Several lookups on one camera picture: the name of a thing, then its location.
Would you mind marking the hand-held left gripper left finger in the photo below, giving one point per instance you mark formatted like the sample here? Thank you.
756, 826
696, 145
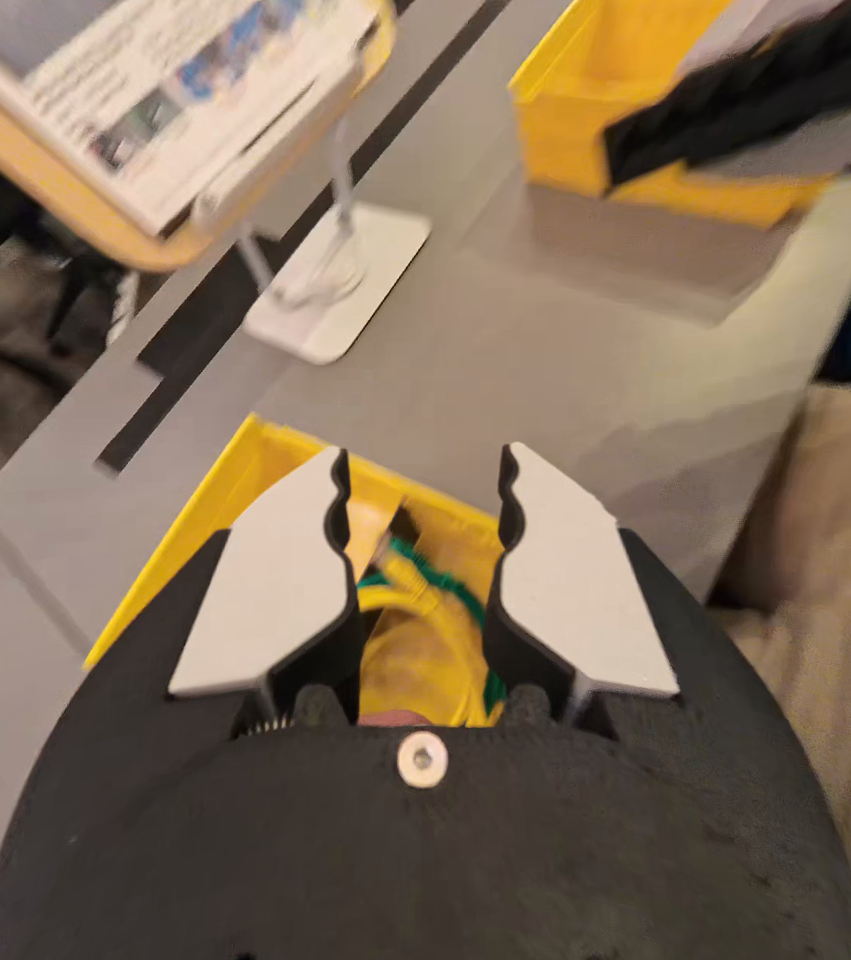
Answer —
268, 592

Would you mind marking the instruction sheet on stand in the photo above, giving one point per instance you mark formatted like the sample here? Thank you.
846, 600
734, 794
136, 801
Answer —
35, 176

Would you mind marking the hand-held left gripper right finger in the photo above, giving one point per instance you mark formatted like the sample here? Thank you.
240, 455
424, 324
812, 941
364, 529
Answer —
583, 592

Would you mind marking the printed instruction sheet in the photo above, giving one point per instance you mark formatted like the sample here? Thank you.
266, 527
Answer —
170, 97

